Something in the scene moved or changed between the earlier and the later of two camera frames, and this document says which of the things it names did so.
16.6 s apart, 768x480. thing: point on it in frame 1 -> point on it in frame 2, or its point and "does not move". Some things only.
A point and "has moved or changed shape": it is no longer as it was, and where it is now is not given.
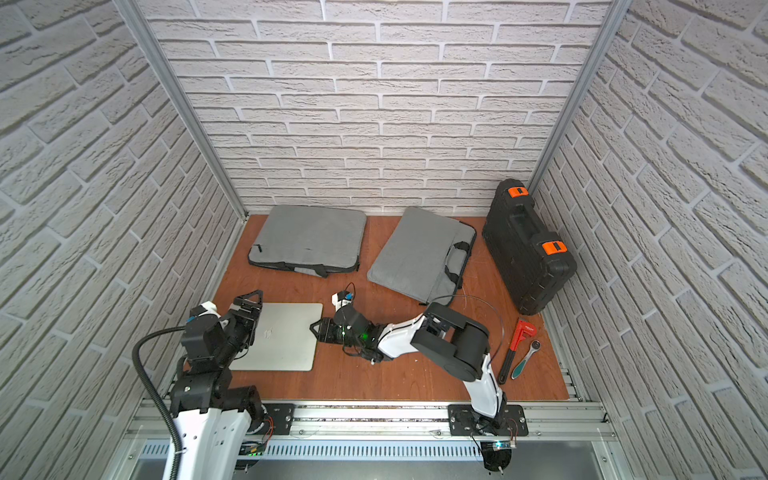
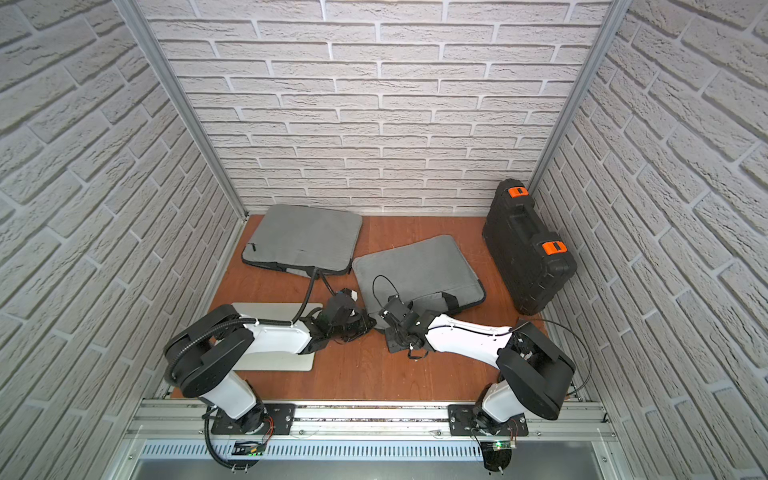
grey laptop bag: (424, 257) has moved or changed shape
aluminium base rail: (407, 420) does not move
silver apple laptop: (283, 339) does not move
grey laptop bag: (315, 240) does not move
